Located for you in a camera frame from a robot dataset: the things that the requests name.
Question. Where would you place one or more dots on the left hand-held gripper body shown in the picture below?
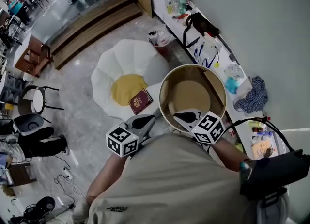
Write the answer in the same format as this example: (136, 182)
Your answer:
(122, 143)

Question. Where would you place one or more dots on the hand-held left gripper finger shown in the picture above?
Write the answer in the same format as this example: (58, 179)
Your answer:
(132, 123)
(146, 128)

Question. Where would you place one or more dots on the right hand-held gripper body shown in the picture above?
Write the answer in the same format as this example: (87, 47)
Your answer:
(208, 128)

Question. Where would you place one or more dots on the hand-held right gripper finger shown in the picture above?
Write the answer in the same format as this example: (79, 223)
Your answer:
(187, 122)
(193, 112)

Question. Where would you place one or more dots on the maroon passport booklet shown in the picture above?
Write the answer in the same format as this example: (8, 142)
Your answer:
(140, 101)

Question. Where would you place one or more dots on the fried-egg shaped floor cushion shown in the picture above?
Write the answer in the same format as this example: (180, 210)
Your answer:
(126, 60)

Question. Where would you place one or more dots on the person's right forearm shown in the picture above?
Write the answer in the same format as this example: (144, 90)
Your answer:
(230, 155)

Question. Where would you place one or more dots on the person's left forearm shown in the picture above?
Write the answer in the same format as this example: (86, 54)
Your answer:
(104, 177)

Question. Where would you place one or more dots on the round glass wooden table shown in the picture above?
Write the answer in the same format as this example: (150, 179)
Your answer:
(169, 92)

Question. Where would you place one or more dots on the red can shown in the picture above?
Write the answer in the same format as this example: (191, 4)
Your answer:
(232, 132)

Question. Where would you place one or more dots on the green floor bottle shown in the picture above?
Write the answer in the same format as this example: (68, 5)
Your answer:
(239, 147)

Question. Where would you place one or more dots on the red bottle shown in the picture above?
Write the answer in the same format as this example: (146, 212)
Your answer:
(258, 129)

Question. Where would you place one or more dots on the small yellow object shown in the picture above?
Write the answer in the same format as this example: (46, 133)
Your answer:
(216, 65)

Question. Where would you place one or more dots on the clear plastic bottle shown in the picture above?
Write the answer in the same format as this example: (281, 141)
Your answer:
(262, 133)

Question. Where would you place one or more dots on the orange paper packet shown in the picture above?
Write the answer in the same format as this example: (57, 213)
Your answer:
(261, 149)

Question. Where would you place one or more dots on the blue checked cloth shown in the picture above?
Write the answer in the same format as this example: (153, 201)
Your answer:
(254, 94)

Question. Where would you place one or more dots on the white plastic packet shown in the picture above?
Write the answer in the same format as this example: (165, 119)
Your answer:
(233, 71)

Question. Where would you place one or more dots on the white power strip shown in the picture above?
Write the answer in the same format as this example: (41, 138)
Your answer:
(67, 172)

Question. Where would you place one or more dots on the small black box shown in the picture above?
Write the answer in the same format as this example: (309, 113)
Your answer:
(232, 57)

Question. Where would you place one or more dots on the red trash bin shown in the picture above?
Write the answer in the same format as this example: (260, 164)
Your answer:
(161, 43)

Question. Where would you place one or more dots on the black worn device pack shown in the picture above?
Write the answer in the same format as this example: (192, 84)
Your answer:
(273, 172)

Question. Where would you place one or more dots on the black bag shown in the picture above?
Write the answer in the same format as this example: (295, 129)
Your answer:
(201, 24)

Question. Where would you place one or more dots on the grey plastic bin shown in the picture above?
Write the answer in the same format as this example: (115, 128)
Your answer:
(29, 123)

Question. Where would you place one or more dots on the red hand tool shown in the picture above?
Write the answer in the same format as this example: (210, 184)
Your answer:
(181, 16)

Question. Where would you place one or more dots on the wooden steps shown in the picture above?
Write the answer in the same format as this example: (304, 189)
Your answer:
(92, 29)

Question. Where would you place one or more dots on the small dark wooden table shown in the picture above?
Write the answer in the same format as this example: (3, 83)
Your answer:
(21, 173)

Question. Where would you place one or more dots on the black metal chair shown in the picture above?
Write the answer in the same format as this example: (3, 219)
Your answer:
(24, 104)

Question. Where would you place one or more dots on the black floor equipment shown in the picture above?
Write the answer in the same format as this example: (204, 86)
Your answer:
(40, 209)

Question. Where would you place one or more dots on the green plastic bottle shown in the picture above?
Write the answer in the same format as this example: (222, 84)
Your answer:
(182, 6)

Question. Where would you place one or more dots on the yellow liquid bottle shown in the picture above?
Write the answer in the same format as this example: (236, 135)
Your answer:
(170, 7)

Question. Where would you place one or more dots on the brown wooden stool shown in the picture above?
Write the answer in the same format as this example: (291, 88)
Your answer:
(31, 55)

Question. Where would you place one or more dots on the white wall ledge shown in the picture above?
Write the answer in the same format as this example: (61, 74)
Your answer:
(169, 24)

